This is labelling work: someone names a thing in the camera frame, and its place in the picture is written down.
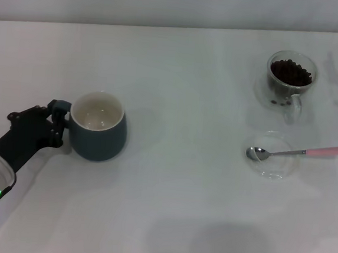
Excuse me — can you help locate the teal ceramic mug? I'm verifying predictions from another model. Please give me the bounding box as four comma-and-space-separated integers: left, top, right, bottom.
50, 87, 131, 165

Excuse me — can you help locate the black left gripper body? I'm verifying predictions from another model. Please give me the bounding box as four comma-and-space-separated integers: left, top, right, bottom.
0, 101, 56, 179

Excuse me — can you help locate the pile of coffee beans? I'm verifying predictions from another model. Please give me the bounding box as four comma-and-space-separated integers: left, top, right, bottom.
268, 58, 314, 88

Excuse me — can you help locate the clear glass cup with handle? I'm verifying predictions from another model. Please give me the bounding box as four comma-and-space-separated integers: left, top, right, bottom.
261, 48, 319, 126

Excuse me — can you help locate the metal spoon with pink handle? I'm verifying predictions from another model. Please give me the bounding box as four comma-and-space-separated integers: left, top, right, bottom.
245, 138, 338, 169

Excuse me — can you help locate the clear empty glass saucer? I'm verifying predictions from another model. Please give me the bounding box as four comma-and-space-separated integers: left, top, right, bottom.
245, 128, 303, 182

